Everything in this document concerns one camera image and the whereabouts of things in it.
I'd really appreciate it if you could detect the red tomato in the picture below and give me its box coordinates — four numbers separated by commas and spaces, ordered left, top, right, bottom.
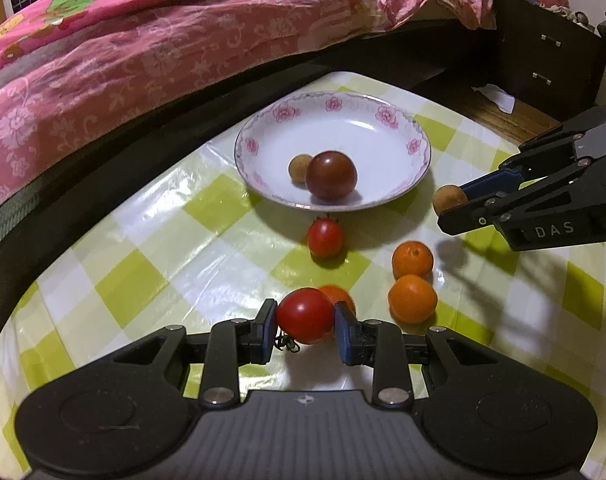
307, 215, 344, 259
276, 287, 336, 352

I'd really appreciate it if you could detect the dark wooden nightstand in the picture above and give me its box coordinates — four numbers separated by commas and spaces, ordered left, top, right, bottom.
493, 0, 606, 111

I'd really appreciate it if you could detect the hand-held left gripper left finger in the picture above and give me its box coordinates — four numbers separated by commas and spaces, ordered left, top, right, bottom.
113, 298, 280, 410

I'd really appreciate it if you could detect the brown longan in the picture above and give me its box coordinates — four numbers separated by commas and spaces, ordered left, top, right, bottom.
432, 185, 468, 217
288, 154, 314, 187

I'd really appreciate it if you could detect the orange tangerine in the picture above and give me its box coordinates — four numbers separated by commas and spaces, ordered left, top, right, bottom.
392, 241, 434, 280
318, 285, 357, 318
387, 274, 438, 324

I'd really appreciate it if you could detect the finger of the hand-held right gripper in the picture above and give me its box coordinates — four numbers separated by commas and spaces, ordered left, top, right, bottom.
459, 105, 606, 202
437, 159, 594, 237

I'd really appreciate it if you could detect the dark bed frame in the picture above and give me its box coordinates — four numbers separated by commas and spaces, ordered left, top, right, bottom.
0, 15, 498, 281

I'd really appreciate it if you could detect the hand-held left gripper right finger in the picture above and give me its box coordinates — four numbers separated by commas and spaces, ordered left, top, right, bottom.
333, 301, 490, 410

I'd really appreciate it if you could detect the white paper sheet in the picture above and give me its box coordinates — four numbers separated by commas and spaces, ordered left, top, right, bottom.
472, 83, 516, 113

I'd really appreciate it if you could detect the dark purple tomato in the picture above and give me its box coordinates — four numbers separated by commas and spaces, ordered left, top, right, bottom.
305, 150, 358, 202

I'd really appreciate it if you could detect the green checkered tablecloth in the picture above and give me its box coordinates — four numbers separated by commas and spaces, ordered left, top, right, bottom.
0, 71, 606, 480

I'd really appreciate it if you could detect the pink printed quilt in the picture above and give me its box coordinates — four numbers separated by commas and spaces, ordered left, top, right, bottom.
0, 0, 498, 221

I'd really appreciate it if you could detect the white floral plate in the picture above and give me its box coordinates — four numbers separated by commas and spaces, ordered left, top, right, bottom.
234, 91, 432, 212

